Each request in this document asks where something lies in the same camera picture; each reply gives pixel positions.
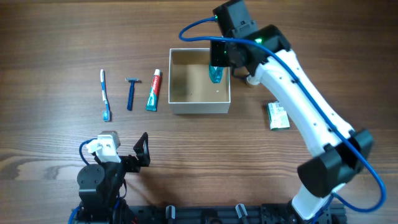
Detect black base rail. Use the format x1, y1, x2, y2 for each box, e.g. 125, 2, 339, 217
130, 203, 348, 224

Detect green white soap packet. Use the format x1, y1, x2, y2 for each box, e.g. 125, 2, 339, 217
267, 101, 290, 131

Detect Colgate toothpaste tube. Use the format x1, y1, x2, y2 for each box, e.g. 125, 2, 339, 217
146, 69, 162, 111

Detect blue white toothbrush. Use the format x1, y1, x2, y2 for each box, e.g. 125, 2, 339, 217
100, 69, 111, 122

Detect blue disposable razor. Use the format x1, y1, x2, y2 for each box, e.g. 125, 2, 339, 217
125, 77, 140, 111

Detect white lotion tube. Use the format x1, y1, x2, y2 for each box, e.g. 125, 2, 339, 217
246, 75, 260, 86

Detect white cardboard box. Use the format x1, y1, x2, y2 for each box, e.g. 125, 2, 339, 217
169, 48, 231, 114

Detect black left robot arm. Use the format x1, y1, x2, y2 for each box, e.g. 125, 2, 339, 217
68, 131, 150, 224

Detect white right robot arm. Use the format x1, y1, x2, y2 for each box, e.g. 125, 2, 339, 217
212, 24, 374, 222

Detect blue Listerine mouthwash bottle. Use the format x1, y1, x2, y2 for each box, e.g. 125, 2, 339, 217
209, 64, 224, 83

